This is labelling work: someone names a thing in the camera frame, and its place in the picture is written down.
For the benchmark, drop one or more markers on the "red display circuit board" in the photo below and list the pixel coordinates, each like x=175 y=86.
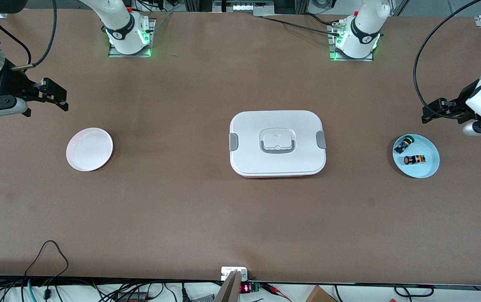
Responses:
x=246 y=288

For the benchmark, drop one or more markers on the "light blue round plate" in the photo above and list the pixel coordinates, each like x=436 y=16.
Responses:
x=427 y=167

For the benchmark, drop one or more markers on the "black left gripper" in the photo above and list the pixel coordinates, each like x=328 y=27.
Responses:
x=468 y=92

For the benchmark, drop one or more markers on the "green push button switch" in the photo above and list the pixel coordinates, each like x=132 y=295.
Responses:
x=404 y=145

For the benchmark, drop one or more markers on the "aluminium profile bar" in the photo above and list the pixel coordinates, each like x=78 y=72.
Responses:
x=230 y=291

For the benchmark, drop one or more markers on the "white metal bracket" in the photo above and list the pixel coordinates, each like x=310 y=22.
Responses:
x=228 y=272

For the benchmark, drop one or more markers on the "white lidded storage box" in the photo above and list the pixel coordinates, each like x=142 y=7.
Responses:
x=278 y=161

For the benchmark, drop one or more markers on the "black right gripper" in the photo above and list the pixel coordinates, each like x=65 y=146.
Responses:
x=10 y=80

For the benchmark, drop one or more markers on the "white lit device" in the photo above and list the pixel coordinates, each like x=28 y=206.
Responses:
x=248 y=7

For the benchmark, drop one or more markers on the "red black clip leads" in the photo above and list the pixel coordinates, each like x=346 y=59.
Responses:
x=276 y=290

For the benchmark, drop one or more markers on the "pink round plate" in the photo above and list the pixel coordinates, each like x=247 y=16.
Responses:
x=89 y=149

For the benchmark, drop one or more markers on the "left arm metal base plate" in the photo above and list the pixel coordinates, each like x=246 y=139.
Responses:
x=334 y=56

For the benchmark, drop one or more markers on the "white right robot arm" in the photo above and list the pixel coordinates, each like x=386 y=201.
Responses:
x=119 y=26

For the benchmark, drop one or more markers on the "brown cardboard box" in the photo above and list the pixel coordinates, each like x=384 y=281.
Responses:
x=320 y=295

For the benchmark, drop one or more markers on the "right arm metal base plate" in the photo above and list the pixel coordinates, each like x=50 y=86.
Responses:
x=148 y=51

